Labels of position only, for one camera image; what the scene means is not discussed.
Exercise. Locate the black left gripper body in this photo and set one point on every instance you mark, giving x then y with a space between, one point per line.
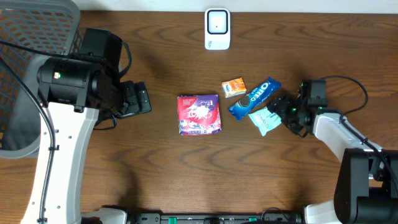
131 98

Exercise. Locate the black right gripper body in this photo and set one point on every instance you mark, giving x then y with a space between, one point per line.
289 114

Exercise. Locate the teal wipes packet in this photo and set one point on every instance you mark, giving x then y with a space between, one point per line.
265 120

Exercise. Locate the blue Oreo cookie pack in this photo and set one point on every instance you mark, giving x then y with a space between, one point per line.
257 96

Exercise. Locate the red purple pad package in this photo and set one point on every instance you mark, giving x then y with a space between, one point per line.
198 115

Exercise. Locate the orange Kleenex tissue pack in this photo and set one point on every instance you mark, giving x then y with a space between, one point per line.
233 87

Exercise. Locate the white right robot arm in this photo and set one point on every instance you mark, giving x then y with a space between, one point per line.
366 189

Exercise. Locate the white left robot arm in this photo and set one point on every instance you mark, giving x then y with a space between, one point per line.
79 91

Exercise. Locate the dark grey plastic basket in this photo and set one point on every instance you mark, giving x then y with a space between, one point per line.
30 30

